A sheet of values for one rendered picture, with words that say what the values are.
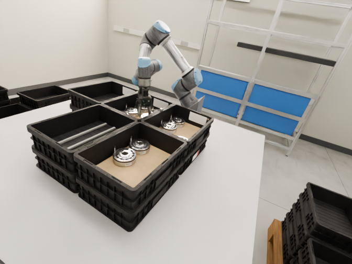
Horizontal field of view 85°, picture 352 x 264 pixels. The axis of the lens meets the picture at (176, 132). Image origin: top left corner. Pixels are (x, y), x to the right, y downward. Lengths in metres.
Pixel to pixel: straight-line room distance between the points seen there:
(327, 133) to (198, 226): 3.53
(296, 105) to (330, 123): 1.20
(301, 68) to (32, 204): 3.72
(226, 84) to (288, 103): 0.88
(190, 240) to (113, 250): 0.28
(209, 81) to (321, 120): 2.06
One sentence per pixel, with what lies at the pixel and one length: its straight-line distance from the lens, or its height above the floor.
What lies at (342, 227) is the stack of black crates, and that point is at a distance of 1.71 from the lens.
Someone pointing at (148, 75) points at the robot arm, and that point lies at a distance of 1.14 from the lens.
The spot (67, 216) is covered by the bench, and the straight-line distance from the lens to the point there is 0.92.
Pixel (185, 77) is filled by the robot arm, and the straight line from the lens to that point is 1.51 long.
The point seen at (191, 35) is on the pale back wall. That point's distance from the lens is 4.05.
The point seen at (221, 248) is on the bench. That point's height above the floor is 0.70.
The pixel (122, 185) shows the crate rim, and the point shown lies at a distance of 0.67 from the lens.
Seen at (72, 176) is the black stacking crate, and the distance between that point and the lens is 0.90.
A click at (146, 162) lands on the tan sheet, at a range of 0.92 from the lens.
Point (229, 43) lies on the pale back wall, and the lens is 3.85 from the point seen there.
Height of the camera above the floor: 1.41
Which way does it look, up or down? 29 degrees down
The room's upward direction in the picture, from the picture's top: 11 degrees clockwise
